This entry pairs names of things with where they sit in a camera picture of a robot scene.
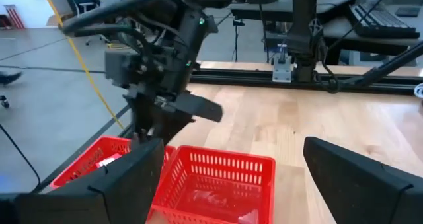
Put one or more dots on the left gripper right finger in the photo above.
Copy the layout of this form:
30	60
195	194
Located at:
370	194

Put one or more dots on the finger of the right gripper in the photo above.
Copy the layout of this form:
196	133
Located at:
148	121
201	109

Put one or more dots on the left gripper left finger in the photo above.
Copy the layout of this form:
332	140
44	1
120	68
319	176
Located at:
82	204

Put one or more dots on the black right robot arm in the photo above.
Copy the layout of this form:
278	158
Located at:
305	35

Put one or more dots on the grey office desk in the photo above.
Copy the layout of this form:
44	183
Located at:
297	4
350	37

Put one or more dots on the red plastic mesh basket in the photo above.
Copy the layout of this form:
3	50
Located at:
82	166
215	171

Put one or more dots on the grey swivel chair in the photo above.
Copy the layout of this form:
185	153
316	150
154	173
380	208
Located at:
82	1

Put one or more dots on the black diagonal strut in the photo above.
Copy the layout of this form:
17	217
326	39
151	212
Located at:
386	67

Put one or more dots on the red striped object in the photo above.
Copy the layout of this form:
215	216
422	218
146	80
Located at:
15	17

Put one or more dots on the black computer keyboard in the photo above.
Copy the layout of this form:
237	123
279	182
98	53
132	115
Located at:
383	24

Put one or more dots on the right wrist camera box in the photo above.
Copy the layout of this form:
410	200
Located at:
122	65

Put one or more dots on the black aluminium table frame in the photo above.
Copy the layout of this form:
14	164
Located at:
251	77

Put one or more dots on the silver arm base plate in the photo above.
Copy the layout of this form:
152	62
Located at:
282	70

